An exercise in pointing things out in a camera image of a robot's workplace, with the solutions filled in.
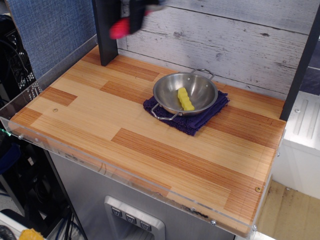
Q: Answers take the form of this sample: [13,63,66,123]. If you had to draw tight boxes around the dark right vertical post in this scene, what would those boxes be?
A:
[279,7,320,121]

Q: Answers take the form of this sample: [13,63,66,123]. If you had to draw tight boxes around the grey dispenser button panel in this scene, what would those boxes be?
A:
[104,195,166,240]

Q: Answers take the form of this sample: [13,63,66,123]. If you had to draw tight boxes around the red handled metal spoon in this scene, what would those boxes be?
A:
[109,4,165,40]

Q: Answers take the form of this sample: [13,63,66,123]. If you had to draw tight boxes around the black plastic crate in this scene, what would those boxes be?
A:
[0,14,36,100]

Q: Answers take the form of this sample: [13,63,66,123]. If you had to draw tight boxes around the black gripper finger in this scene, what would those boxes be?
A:
[128,0,160,34]

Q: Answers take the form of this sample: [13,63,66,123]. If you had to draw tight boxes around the yellow corn toy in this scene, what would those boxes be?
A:
[177,87,195,111]

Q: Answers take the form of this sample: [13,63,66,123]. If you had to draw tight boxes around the steel bowl with handles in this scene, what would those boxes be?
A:
[151,68,218,121]

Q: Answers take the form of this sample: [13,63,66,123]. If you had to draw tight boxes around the dark vertical post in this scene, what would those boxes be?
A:
[279,7,320,121]
[92,0,121,66]

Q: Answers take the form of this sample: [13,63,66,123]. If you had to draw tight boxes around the white side cabinet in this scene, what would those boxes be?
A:
[271,91,320,199]

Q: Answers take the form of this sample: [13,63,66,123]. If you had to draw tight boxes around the clear acrylic table guard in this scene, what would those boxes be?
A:
[1,48,286,240]

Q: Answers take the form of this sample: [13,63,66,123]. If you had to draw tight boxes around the blue fabric partition panel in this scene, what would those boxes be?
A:
[6,0,98,81]

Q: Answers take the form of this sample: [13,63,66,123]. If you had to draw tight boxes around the dark left vertical post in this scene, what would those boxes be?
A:
[92,0,121,66]

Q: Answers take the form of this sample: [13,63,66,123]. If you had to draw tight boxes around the purple folded cloth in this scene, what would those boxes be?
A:
[143,90,230,136]

